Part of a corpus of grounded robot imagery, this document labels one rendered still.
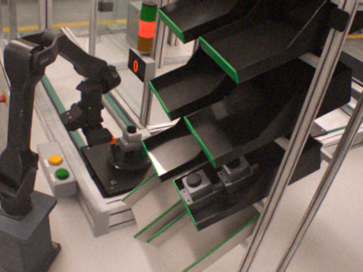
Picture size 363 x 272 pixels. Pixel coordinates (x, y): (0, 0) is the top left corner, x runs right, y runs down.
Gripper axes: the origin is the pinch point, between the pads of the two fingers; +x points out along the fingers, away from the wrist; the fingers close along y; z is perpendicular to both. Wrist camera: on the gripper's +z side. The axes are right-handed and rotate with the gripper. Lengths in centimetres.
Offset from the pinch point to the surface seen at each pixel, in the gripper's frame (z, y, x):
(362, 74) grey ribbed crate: -238, -56, 33
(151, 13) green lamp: -24.6, -16.6, -29.6
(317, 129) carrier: -95, 9, 12
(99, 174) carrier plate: -1.9, 3.2, 12.3
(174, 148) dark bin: -10.9, 26.3, -12.4
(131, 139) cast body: -12.4, 2.1, 2.4
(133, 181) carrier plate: -10.5, 9.5, 12.3
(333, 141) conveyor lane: -98, 17, 14
